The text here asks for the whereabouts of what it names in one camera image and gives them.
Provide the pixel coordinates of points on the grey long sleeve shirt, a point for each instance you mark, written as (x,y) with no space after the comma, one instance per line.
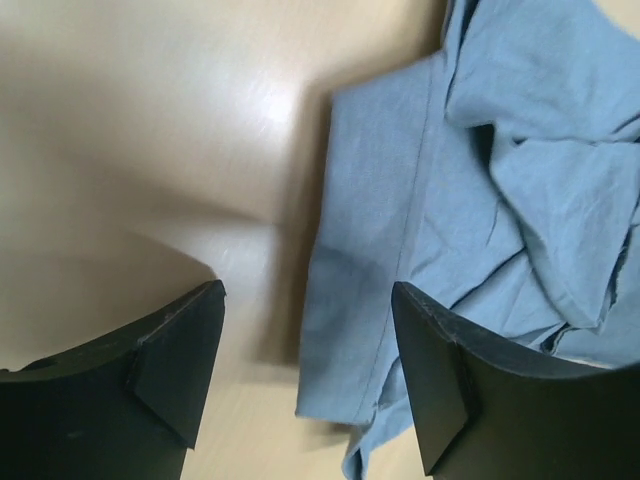
(499,176)

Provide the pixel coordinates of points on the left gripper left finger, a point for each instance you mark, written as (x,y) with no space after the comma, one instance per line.
(126,405)

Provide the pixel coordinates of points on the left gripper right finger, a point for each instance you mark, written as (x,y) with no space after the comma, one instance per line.
(485,407)

